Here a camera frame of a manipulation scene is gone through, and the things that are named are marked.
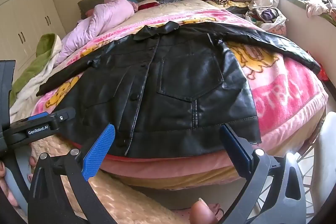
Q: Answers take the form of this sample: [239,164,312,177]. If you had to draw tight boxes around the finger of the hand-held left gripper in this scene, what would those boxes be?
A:
[28,107,76,131]

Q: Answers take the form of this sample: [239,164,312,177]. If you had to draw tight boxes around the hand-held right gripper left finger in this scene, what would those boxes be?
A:
[28,123,116,224]

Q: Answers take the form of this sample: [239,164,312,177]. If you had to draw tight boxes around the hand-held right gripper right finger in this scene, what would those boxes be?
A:
[219,123,307,224]

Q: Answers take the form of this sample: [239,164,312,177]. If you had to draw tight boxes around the black leather jacket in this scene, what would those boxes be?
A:
[36,21,321,159]

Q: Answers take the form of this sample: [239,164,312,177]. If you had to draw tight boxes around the patterned bag of clothes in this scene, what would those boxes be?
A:
[246,7,288,36]

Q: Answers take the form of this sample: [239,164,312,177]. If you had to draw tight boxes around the person's right hand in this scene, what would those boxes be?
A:
[189,198,219,224]

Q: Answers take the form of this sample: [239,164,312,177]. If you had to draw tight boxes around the person's left hand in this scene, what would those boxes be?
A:
[0,156,36,208]

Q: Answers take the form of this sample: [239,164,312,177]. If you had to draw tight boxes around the green and cream fleece blanket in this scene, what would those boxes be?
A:
[10,33,63,109]

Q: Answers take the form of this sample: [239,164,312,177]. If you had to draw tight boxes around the beige fluffy robe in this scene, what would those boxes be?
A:
[31,135,224,224]

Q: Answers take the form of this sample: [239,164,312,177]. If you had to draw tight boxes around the pink printed blanket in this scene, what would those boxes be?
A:
[30,7,329,161]

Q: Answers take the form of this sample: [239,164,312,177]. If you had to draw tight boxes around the white wardrobe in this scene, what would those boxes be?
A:
[0,0,67,83]

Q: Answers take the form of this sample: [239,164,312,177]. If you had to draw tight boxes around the lilac quilted jacket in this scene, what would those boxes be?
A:
[54,0,135,65]

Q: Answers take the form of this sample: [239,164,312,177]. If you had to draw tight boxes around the red plastic bag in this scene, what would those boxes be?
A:
[318,66,329,82]

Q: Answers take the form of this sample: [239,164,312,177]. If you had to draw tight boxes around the red cloth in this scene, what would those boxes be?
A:
[137,1,160,11]

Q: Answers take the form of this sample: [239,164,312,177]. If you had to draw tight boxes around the beige quilted bedspread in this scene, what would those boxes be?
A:
[115,0,229,29]

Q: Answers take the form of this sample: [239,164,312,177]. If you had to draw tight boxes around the white wire frame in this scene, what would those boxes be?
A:
[249,145,319,217]

